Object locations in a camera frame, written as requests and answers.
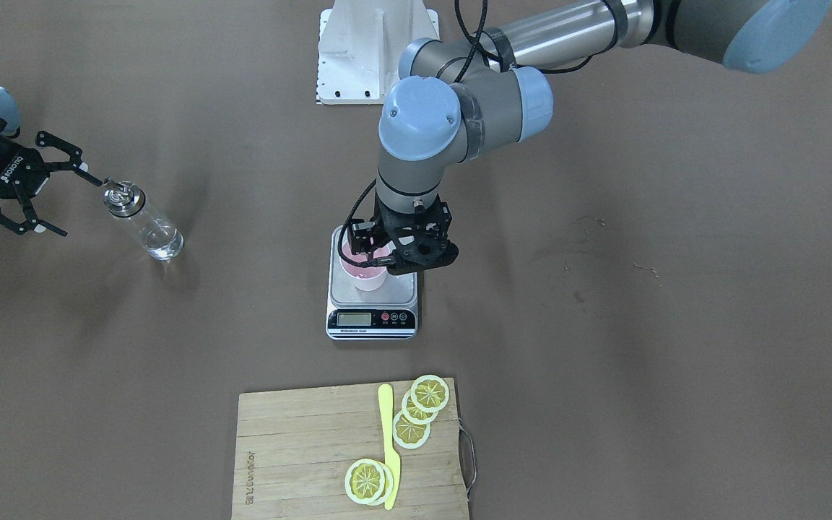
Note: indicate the lemon slice single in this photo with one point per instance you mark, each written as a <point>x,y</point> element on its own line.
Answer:
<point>369,482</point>

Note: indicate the lemon slice near knife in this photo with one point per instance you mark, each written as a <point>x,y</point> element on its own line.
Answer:
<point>407,434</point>

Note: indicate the lemon slice middle of row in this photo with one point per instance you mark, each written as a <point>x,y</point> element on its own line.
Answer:
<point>413,414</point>

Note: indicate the pink plastic cup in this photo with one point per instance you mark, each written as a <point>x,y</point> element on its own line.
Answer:
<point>367,278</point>

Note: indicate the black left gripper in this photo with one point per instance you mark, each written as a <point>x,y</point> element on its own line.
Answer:
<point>363,236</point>

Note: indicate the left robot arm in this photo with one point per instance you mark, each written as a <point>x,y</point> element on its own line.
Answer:
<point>455,101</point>

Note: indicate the silver digital kitchen scale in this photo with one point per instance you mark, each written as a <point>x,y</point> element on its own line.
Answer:
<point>388,311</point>

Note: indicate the glass sauce bottle metal spout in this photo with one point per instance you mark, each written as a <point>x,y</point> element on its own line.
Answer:
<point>145,222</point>

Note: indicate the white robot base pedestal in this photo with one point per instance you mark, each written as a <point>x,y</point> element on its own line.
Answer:
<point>360,45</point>

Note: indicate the yellow plastic knife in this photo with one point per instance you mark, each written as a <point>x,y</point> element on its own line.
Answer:
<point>386,402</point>

